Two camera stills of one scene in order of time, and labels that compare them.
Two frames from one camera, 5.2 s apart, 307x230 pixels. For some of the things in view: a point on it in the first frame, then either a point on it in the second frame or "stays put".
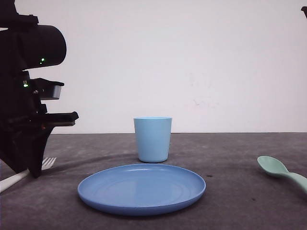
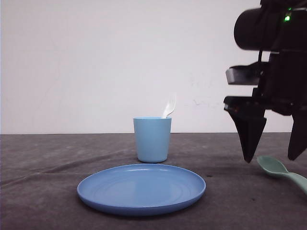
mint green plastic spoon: x=274 y=166 stays put
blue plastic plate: x=135 y=189 stays put
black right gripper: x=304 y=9 to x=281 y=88
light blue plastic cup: x=153 y=134 stays put
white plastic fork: x=47 y=163 to x=172 y=104
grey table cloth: x=240 y=194 stays put
